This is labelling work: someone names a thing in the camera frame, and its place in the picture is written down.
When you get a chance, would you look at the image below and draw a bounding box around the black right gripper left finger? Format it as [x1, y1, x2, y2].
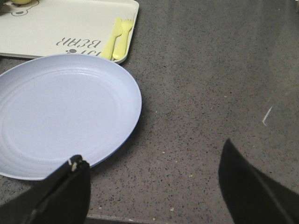
[0, 155, 91, 224]

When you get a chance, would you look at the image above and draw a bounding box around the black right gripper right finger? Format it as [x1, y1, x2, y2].
[218, 139, 299, 224]

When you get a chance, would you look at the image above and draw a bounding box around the light blue plate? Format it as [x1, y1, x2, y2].
[0, 54, 142, 180]

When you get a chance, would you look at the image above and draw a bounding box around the cream rectangular tray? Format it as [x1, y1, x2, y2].
[0, 0, 139, 58]

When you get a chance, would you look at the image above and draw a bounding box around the yellow plastic knife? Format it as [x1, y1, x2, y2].
[100, 18, 122, 60]

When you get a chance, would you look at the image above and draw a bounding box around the yellow plastic fork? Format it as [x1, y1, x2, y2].
[113, 20, 133, 60]

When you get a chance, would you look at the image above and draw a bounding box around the yellow lemon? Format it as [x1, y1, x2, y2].
[11, 0, 32, 5]

